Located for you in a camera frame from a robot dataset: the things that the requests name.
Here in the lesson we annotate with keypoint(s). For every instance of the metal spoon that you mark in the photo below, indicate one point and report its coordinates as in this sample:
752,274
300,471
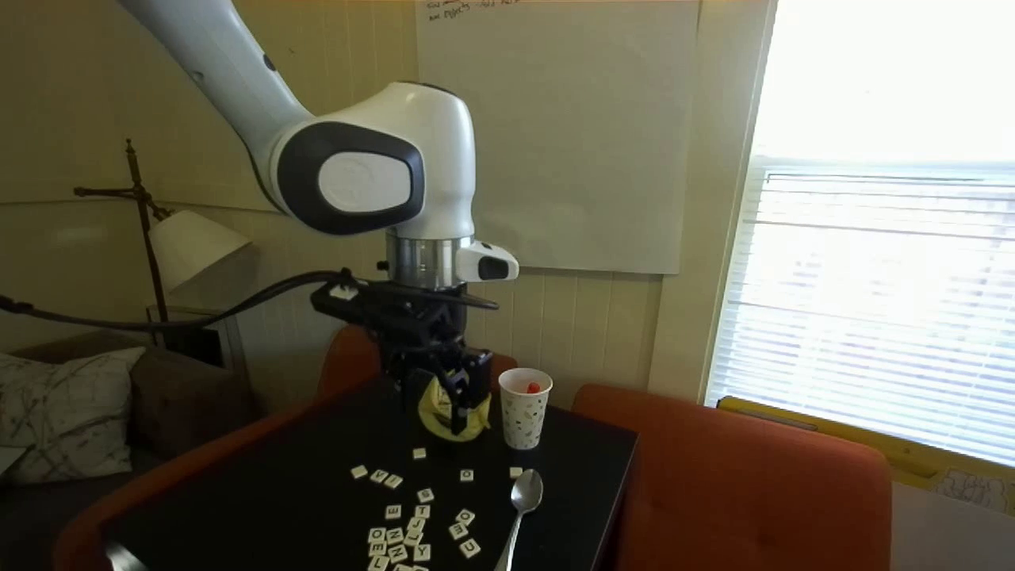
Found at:
523,492

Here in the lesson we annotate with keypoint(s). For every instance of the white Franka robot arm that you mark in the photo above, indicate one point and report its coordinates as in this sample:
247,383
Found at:
432,148

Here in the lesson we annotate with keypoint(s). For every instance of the orange armchair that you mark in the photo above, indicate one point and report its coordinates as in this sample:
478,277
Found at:
740,486

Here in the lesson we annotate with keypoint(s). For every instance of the yellow wooden ledge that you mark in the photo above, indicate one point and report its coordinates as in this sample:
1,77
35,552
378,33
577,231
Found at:
836,430

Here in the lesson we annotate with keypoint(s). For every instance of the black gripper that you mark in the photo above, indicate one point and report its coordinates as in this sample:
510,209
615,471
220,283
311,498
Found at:
432,343

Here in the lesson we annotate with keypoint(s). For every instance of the white framed dark box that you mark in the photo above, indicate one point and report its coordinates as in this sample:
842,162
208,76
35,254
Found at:
208,341

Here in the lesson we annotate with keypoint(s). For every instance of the white dotted paper cup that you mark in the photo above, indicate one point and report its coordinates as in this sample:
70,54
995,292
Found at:
523,424

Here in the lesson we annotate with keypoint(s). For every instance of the yellow crumpled bag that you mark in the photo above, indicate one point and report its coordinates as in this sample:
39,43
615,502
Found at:
430,413

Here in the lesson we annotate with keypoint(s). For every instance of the large white paper sheet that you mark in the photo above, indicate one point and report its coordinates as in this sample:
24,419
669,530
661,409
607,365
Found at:
580,137

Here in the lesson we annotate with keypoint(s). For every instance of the floor lamp with white shade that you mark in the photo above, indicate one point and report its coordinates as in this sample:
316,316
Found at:
194,246

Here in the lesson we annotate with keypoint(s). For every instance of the white window blinds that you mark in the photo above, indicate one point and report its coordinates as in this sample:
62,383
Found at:
875,319

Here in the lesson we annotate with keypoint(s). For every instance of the brown cushion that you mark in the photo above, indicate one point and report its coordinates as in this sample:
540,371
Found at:
186,400

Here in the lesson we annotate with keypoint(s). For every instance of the shiny metal object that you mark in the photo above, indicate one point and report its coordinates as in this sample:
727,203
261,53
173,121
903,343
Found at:
121,557

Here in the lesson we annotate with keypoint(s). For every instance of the long orange sofa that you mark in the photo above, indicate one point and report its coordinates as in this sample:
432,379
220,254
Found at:
159,477

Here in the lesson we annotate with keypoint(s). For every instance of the white patterned pillow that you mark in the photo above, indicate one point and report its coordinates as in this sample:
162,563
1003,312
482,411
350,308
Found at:
64,413

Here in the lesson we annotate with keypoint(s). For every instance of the black square side table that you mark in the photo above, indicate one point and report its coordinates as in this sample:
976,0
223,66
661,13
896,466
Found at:
287,508

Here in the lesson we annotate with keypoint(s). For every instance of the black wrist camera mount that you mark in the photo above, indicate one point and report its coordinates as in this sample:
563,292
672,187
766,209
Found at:
358,303

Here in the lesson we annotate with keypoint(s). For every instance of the small red object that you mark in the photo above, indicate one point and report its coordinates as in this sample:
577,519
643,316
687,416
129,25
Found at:
533,387

